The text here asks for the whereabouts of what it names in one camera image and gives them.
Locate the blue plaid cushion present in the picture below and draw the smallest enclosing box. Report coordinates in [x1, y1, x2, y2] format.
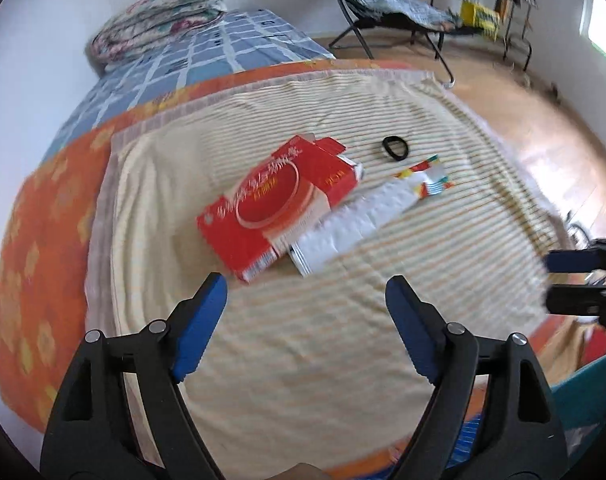
[340, 0, 458, 28]

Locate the red and white cardboard box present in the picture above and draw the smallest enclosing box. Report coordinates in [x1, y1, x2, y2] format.
[197, 132, 364, 286]

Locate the black hair tie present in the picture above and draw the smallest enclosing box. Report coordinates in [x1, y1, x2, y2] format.
[382, 135, 410, 162]

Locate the teal plastic object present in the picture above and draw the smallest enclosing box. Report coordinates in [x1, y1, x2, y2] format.
[553, 347, 606, 441]

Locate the blue plastic basket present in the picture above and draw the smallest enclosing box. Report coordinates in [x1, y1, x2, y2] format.
[450, 410, 486, 468]

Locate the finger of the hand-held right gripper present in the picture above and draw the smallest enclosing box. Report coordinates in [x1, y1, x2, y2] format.
[544, 249, 604, 273]
[545, 284, 606, 317]

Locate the orange patterned mattress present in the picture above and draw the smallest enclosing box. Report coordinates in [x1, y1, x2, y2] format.
[0, 57, 578, 476]

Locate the yellow bag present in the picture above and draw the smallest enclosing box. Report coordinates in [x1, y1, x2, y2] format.
[460, 0, 501, 41]

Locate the pinkish towel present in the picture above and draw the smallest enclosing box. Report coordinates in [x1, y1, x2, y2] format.
[85, 67, 578, 311]

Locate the blue checked mattress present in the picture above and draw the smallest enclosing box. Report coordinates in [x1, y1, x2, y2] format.
[38, 7, 336, 163]

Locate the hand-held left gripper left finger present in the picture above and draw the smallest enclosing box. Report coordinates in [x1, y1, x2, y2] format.
[40, 272, 228, 480]

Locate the yellow striped cloth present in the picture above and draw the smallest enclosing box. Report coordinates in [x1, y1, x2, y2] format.
[85, 67, 558, 471]

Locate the black clothes rack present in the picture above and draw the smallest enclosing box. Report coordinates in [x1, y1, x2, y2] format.
[430, 0, 564, 73]

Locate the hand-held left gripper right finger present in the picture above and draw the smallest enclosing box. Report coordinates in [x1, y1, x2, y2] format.
[385, 275, 568, 480]

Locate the folded floral quilt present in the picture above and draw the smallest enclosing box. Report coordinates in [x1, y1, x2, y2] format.
[90, 0, 231, 66]

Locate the white printed carton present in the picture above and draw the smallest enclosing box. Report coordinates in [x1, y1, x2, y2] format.
[289, 155, 454, 277]

